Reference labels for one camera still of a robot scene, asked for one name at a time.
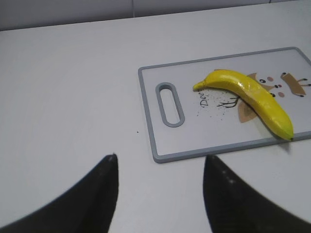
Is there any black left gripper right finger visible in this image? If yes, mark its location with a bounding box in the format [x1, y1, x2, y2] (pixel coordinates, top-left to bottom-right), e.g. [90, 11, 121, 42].
[203, 155, 311, 233]

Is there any grey rimmed white cutting board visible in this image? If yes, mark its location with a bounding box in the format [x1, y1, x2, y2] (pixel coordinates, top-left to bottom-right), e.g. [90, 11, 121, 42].
[138, 47, 311, 163]

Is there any yellow plastic banana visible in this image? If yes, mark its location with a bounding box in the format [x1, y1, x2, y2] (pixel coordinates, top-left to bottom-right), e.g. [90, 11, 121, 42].
[193, 69, 294, 141]

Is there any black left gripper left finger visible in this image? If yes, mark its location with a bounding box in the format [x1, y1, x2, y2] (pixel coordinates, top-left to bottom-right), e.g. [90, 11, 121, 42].
[0, 154, 119, 233]

